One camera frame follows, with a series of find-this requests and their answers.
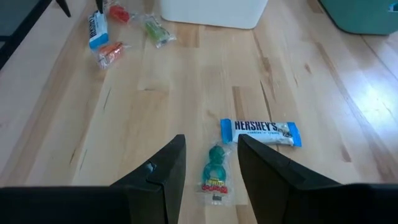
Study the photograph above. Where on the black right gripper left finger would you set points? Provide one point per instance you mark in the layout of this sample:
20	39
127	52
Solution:
161	180

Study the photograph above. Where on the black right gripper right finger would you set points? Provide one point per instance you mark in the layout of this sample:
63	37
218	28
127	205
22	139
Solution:
270	186

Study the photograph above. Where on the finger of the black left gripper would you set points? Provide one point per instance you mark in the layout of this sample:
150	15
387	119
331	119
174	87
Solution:
64	7
99	6

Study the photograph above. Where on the teal gummy candy packet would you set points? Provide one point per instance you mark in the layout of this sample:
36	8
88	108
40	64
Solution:
214	168

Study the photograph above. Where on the red gummy candy packet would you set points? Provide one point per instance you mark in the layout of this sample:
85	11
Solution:
119	13

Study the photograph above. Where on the orange gummy candy packet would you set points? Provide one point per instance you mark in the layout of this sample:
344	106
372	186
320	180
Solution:
110	52

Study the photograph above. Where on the green gummy candy packet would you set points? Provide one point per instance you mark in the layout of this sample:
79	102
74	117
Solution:
157	31

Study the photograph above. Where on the Hershey's cookies creme bar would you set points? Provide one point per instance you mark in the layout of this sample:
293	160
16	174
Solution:
99	31
264	127

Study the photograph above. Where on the white plastic bin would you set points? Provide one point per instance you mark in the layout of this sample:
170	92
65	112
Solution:
214	12

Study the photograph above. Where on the teal plastic bin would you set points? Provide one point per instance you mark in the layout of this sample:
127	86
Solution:
360	15

